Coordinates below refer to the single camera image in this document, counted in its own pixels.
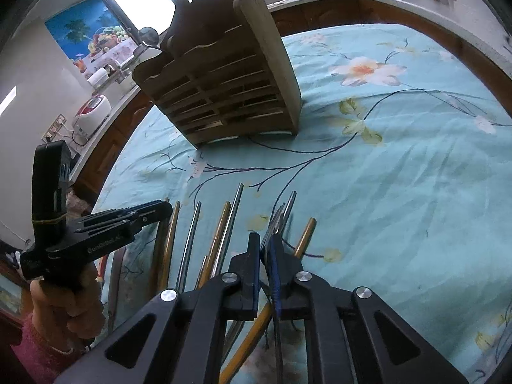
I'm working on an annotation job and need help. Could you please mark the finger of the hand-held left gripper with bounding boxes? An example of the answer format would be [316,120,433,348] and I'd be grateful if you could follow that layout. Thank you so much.
[114,200,173,228]
[78,208,139,236]

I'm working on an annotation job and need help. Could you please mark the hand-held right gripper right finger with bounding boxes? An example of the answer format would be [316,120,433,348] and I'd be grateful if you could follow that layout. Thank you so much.
[266,240,469,384]

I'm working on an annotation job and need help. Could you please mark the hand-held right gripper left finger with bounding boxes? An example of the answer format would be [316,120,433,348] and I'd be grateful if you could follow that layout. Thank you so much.
[52,232,265,384]

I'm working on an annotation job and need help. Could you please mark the silver metal chopstick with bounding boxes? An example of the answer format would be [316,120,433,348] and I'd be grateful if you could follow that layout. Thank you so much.
[175,201,202,293]
[211,183,244,276]

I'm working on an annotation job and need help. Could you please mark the wooden slatted utensil holder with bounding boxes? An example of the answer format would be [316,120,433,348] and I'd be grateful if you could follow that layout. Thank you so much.
[132,0,303,147]

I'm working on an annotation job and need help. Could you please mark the person's left forearm pink sleeve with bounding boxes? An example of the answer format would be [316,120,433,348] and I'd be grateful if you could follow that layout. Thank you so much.
[10,314,78,384]

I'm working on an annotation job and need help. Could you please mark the person's left hand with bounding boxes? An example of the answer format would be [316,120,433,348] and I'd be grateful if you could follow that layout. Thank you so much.
[31,266,105,347]

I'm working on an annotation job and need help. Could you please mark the white and red rice cooker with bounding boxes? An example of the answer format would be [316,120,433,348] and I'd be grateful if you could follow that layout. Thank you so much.
[72,95,112,137]

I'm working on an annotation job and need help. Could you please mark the ceiling light panel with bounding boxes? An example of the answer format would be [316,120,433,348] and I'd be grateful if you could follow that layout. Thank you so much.
[0,86,17,116]

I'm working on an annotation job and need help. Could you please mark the paper towel roll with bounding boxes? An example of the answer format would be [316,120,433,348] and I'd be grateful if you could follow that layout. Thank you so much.
[87,67,109,88]

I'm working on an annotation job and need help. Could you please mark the light blue floral tablecloth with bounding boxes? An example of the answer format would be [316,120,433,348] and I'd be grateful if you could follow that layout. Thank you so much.
[92,22,512,384]

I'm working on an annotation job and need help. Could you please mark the white electric cooker pot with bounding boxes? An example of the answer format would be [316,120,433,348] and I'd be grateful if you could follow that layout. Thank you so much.
[132,26,164,62]

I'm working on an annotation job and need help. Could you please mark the wall power outlet strip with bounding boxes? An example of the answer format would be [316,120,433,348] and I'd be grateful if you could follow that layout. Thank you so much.
[43,114,67,139]

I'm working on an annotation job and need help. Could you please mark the tropical fruit wall poster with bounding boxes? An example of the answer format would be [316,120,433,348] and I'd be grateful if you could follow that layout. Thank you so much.
[45,0,134,75]

